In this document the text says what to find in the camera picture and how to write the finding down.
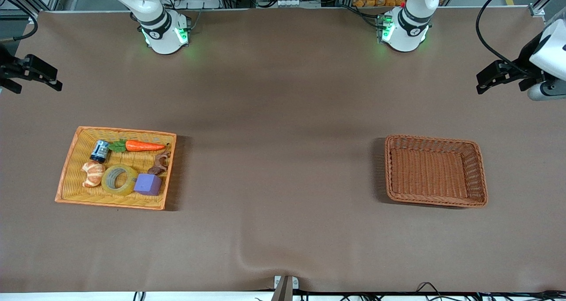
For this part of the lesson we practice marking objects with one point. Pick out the toy croissant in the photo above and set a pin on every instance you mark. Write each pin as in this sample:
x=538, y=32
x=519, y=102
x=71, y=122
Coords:
x=93, y=173

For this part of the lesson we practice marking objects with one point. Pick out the purple foam cube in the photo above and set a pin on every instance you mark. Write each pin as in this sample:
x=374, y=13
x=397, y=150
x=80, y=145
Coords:
x=148, y=185

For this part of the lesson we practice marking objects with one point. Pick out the brown wicker basket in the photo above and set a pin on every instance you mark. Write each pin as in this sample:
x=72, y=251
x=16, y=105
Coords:
x=435, y=173

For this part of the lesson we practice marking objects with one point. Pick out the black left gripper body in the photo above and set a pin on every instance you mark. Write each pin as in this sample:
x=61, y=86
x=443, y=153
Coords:
x=524, y=62

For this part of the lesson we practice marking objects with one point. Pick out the blue and black battery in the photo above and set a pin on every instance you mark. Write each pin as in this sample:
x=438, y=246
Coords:
x=100, y=151

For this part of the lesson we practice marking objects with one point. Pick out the white connector block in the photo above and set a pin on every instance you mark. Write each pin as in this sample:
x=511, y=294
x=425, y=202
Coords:
x=287, y=2

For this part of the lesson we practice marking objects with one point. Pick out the yellowish clear tape roll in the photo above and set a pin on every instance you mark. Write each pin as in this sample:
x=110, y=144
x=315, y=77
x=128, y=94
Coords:
x=108, y=184

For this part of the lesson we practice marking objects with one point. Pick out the aluminium corner bracket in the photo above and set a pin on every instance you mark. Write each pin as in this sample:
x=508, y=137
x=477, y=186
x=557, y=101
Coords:
x=537, y=10

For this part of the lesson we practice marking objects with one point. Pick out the metal table edge bracket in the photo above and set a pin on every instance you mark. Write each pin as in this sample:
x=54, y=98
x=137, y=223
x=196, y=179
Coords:
x=285, y=287

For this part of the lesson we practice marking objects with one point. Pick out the orange-rimmed yellow wicker tray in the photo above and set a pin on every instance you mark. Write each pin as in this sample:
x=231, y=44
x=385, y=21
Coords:
x=117, y=190

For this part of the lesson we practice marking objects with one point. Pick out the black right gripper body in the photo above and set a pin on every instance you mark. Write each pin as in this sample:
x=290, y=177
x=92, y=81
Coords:
x=9, y=69

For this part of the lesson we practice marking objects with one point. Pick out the brown toy pretzel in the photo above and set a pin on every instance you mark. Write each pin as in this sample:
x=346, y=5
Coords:
x=160, y=161

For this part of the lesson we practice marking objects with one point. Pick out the brown table cover sheet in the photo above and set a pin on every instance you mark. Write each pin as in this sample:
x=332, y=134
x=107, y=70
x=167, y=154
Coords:
x=283, y=115

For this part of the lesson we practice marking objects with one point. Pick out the orange toy carrot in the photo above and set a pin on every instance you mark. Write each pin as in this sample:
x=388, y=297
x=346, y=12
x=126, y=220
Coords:
x=143, y=146

